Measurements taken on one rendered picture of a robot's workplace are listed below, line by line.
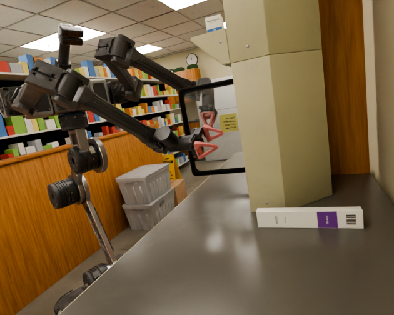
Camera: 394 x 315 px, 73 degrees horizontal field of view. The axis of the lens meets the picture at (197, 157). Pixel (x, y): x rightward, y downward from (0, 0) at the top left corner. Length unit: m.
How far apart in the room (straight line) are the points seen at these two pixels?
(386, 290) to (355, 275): 0.06
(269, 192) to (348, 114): 0.49
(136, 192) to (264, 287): 2.61
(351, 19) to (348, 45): 0.09
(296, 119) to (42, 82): 0.75
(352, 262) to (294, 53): 0.57
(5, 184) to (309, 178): 2.17
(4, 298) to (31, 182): 0.87
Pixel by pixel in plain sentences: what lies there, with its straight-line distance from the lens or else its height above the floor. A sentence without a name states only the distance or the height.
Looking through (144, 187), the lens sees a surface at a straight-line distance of 3.02.
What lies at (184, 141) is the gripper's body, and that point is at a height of 1.19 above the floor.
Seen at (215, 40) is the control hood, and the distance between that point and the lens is 0.86.
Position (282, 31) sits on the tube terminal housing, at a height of 1.47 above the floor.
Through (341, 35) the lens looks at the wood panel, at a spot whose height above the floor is 1.47.
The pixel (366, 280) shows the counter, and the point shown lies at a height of 0.94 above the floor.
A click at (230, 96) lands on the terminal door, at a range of 1.15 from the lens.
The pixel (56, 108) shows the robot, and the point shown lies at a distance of 1.46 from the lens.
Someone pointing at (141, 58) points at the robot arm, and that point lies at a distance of 1.15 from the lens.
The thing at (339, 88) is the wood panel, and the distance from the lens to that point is 1.19.
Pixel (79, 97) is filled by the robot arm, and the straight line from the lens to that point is 0.90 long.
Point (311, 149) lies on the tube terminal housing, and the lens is 0.92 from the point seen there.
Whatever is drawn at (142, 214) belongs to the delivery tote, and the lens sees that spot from 3.16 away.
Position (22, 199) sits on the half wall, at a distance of 2.58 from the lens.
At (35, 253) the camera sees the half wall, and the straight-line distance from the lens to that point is 2.69.
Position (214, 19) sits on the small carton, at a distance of 0.95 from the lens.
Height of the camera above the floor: 1.31
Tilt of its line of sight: 11 degrees down
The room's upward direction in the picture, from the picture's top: 10 degrees counter-clockwise
